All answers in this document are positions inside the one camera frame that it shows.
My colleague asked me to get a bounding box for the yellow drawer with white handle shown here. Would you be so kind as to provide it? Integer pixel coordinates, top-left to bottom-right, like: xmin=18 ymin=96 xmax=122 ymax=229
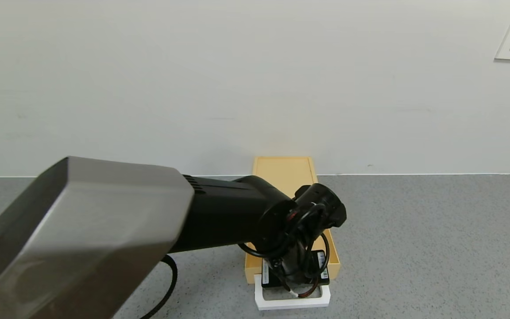
xmin=245 ymin=224 xmax=341 ymax=311

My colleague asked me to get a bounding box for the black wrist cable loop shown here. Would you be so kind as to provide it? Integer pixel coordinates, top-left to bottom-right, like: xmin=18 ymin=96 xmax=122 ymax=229
xmin=236 ymin=203 xmax=331 ymax=298

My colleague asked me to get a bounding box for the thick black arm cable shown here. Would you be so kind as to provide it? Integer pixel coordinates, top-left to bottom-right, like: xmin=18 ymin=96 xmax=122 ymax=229
xmin=139 ymin=255 xmax=178 ymax=319

